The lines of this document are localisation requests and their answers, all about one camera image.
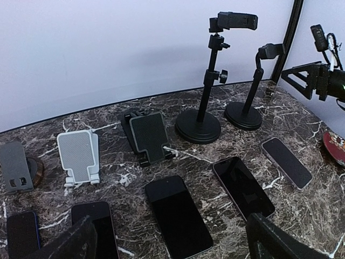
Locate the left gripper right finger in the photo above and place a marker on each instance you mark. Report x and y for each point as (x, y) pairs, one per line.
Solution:
(266, 240)

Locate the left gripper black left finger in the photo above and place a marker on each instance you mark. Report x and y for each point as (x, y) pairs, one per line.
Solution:
(79, 241)

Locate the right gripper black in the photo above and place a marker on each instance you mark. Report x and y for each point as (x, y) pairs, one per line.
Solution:
(309, 77)

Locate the purple edged phone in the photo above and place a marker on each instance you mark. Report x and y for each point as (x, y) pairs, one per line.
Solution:
(101, 216)

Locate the pink phone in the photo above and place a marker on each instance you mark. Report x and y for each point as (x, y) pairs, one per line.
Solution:
(241, 186)

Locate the dark blue phone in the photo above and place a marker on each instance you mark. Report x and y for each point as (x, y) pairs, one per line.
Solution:
(22, 234)

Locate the large black phone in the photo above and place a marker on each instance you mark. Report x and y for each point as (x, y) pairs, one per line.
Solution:
(180, 223)

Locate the white folding phone stand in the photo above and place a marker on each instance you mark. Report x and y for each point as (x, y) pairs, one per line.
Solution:
(79, 156)

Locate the grey small phone stand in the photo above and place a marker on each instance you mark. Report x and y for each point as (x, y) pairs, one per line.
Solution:
(15, 169)

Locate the black tall phone stand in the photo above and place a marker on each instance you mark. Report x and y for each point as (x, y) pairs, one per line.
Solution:
(199, 126)

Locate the black folding phone stand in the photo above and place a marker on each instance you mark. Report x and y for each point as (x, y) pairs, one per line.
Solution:
(147, 135)

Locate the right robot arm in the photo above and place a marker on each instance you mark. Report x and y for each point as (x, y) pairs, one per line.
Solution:
(336, 87)

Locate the red bowl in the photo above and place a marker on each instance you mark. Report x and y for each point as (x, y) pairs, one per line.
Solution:
(334, 144)

